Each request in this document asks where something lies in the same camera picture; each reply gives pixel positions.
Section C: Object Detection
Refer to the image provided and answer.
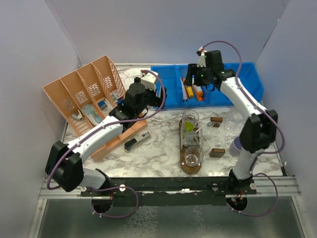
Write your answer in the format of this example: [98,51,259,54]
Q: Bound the clear textured glass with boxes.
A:
[180,125,204,148]

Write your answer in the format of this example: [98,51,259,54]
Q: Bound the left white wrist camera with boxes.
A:
[141,70,159,92]

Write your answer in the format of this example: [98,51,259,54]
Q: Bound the blue bin with jar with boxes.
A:
[229,61,264,104]

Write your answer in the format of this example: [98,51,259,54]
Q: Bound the light blue razor package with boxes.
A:
[82,104,102,126]

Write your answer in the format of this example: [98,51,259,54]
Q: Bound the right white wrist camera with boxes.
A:
[196,47,206,67]

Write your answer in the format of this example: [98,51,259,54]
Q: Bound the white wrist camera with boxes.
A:
[141,70,159,92]
[196,47,206,67]

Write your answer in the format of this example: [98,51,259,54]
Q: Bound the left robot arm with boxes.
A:
[45,70,166,196]

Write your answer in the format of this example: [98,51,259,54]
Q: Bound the black silver stapler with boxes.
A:
[124,132,151,153]

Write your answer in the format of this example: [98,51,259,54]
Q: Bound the small white clip tool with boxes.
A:
[71,110,84,121]

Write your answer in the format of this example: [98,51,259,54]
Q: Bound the lilac plastic cup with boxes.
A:
[229,136,242,157]

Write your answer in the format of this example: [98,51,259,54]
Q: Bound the white tube orange cap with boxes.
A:
[194,85,204,98]

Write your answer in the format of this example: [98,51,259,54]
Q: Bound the white toothbrush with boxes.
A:
[195,121,212,133]

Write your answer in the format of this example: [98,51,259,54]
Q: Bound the peach desk organizer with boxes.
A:
[42,55,149,163]

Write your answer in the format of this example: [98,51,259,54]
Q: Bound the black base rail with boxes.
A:
[80,176,258,207]

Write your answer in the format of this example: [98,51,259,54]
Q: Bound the orange toothpaste tube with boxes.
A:
[193,85,203,101]

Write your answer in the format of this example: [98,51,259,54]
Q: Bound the brown wooden tray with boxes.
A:
[179,120,202,175]

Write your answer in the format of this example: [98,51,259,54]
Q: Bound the blue bin with toothpastes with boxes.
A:
[176,65,207,109]

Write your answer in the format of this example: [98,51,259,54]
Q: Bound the clear cup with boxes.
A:
[208,123,227,149]
[181,109,200,134]
[184,145,204,168]

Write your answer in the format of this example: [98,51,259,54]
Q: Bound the blue bin with toothbrushes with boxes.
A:
[151,65,182,110]

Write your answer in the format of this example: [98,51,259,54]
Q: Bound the blue white box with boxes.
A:
[97,98,113,116]

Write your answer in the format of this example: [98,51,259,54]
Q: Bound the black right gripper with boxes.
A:
[185,63,212,87]

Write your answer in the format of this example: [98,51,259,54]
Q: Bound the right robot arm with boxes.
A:
[184,47,278,194]

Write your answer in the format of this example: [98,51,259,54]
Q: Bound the clear jar brown lid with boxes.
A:
[209,117,223,127]

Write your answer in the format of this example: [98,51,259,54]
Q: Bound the lime green toothpaste tube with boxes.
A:
[184,121,195,132]

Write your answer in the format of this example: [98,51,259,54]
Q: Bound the clear front cup on tray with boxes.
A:
[184,145,204,168]

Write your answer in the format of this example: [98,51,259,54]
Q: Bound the small red white boxes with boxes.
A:
[111,89,123,101]

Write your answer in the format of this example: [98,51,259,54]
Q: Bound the white tube black cap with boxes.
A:
[182,131,196,147]

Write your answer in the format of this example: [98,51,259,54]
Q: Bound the yellow toothpaste tube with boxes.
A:
[185,86,194,98]

